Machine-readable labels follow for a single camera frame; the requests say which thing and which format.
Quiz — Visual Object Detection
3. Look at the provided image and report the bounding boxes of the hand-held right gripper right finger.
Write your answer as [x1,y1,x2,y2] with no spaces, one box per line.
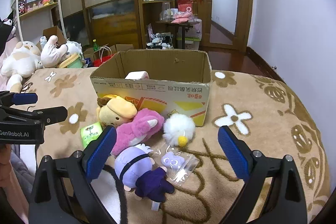
[217,125,308,224]

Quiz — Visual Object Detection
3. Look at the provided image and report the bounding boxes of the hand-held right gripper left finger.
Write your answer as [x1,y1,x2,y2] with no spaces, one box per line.
[28,125,117,224]

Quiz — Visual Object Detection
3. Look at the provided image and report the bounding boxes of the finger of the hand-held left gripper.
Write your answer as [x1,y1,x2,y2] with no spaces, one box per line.
[0,105,68,126]
[0,91,38,107]

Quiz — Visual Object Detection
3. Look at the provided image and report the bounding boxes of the green tissue packet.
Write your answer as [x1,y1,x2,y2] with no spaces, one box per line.
[80,122,103,148]

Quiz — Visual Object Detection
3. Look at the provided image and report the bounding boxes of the purple-haired plush doll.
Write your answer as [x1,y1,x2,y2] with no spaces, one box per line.
[115,144,175,211]

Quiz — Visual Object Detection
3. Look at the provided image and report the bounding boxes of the pink plush toy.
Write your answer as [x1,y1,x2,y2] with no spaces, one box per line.
[111,109,165,156]

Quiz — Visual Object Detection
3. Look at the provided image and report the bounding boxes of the yellow dog plush toy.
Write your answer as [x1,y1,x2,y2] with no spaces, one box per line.
[97,94,138,127]

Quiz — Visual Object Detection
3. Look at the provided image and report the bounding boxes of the clear bag with purple toy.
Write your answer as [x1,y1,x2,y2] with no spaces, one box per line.
[157,144,200,184]

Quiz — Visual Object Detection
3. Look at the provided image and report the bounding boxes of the white fluffy chick plush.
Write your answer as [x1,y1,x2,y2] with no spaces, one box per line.
[163,113,196,147]

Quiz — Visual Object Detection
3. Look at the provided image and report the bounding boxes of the printed cardboard box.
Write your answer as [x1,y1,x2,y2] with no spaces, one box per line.
[90,49,212,127]

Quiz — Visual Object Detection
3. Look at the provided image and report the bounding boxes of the person's left hand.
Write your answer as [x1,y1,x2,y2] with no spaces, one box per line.
[0,145,12,170]

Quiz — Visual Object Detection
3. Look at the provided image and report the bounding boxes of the brown floral blanket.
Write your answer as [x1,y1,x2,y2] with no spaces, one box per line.
[0,67,331,224]

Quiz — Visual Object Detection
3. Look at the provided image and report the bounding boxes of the large white cat plush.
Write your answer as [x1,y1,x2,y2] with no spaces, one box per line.
[0,41,44,93]

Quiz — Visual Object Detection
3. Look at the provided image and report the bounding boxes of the white plush with pink paws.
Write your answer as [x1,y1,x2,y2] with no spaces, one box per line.
[40,35,69,68]

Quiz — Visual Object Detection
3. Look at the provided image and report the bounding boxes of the green yellow plush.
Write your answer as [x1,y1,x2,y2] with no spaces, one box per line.
[58,53,84,69]

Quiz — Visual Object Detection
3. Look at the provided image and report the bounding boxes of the open brown cardboard box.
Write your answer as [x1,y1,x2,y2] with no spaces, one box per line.
[42,26,67,46]

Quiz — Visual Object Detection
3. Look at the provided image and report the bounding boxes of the red paper bag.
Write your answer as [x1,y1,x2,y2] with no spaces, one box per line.
[93,46,116,67]

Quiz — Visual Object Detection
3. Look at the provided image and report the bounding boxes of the black white bunny plush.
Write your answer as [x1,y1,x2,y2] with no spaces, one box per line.
[0,13,17,39]

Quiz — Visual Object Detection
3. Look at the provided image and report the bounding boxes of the pink white roll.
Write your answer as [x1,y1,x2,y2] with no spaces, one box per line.
[125,71,150,81]

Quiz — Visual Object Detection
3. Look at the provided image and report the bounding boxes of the low open cardboard box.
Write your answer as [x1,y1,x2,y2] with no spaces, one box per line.
[83,44,133,60]

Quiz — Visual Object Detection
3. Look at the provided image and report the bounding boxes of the clear storage bin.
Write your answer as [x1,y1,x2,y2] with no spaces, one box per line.
[176,19,202,50]

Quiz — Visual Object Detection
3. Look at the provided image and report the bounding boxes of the basket of socks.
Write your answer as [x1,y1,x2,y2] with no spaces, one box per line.
[146,32,174,50]

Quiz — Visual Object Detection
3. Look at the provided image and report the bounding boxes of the dark side table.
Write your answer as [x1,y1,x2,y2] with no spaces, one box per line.
[156,20,193,49]

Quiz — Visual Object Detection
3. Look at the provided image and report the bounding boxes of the pink packets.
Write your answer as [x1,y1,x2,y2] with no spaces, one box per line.
[171,12,192,24]

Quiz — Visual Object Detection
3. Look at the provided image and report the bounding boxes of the clear plastic jar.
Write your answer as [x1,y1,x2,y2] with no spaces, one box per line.
[161,1,171,20]

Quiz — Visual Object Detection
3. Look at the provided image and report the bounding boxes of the red bag with white print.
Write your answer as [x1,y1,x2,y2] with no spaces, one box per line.
[176,0,193,14]

